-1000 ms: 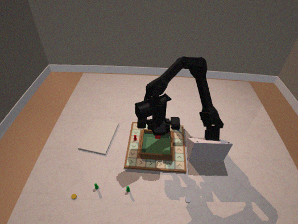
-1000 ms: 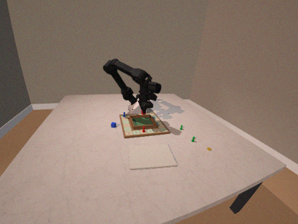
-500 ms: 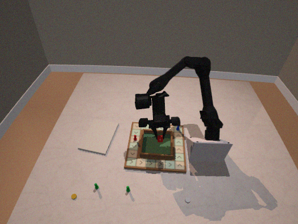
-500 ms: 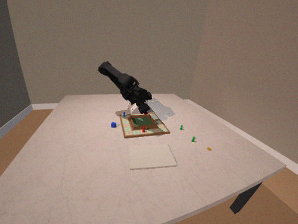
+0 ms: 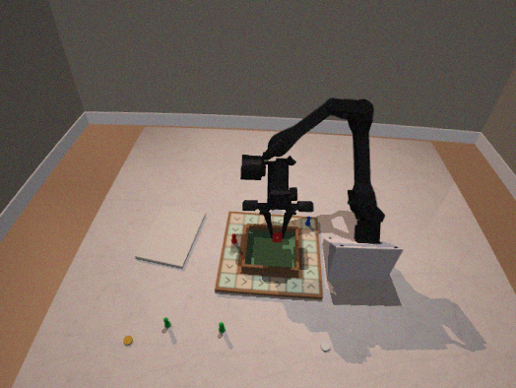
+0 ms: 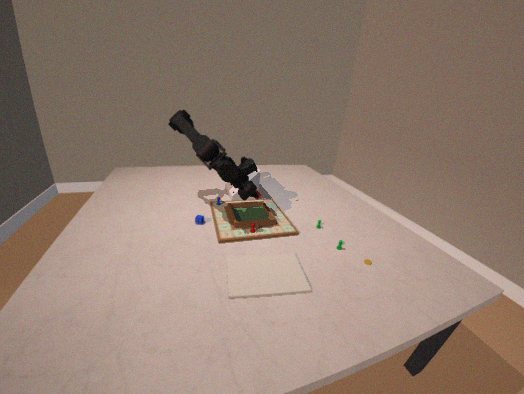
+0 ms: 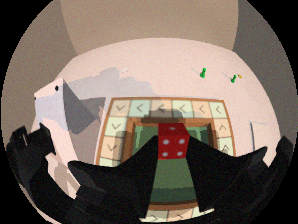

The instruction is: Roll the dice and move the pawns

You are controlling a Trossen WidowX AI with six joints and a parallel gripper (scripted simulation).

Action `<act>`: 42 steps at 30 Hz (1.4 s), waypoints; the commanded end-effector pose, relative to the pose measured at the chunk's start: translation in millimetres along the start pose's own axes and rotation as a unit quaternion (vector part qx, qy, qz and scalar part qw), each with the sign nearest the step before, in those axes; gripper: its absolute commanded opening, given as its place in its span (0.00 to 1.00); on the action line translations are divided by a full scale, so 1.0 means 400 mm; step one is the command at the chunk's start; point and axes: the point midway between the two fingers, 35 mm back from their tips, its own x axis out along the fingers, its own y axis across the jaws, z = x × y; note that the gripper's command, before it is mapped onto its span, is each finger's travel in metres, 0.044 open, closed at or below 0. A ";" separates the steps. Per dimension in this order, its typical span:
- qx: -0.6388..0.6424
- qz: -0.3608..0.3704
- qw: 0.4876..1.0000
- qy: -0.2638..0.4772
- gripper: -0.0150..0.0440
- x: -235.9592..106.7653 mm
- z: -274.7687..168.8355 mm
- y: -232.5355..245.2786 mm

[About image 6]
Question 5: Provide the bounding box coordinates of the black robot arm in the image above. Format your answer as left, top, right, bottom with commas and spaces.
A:
168, 110, 258, 183

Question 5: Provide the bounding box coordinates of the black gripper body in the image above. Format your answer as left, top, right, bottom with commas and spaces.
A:
230, 172, 257, 201

